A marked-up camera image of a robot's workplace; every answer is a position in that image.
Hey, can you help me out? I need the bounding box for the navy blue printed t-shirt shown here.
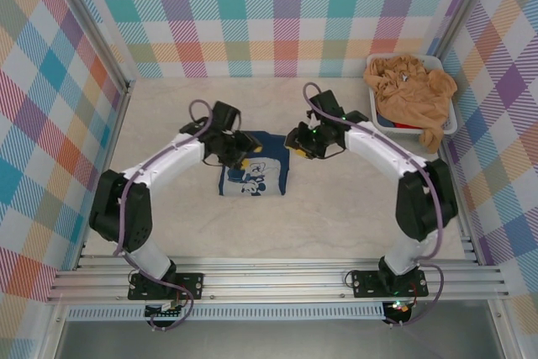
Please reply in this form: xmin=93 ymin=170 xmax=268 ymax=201
xmin=218 ymin=131 xmax=291 ymax=197

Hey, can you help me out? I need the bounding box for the tan t-shirt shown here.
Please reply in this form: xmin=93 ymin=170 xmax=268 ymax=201
xmin=363 ymin=55 xmax=458 ymax=153

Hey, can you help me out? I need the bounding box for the white plastic basket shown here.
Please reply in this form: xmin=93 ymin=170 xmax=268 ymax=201
xmin=365 ymin=54 xmax=459 ymax=136

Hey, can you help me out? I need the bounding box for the grey metal base panel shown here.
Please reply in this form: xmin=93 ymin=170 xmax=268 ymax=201
xmin=54 ymin=319 xmax=505 ymax=359

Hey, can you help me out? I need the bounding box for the thin black right camera cable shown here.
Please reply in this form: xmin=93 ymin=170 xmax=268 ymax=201
xmin=322 ymin=143 xmax=346 ymax=161

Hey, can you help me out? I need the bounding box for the aluminium side rail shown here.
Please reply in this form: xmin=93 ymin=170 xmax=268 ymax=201
xmin=73 ymin=81 xmax=134 ymax=270
xmin=436 ymin=60 xmax=481 ymax=267

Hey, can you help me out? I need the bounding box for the aluminium mounting rail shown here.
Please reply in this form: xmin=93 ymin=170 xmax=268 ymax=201
xmin=45 ymin=256 xmax=509 ymax=305

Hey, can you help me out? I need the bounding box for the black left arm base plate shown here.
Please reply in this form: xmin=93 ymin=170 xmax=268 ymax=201
xmin=128 ymin=272 xmax=205 ymax=301

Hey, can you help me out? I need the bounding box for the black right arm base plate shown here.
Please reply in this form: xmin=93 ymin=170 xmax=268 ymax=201
xmin=351 ymin=270 xmax=428 ymax=298

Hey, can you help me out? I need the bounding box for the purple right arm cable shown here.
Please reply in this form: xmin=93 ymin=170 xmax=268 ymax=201
xmin=302 ymin=82 xmax=447 ymax=329

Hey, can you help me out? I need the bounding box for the white slotted cable duct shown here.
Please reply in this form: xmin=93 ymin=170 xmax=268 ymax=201
xmin=66 ymin=302 xmax=386 ymax=321

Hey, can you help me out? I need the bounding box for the aluminium frame post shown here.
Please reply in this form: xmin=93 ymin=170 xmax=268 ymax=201
xmin=428 ymin=0 xmax=501 ymax=66
xmin=50 ymin=0 xmax=135 ymax=98

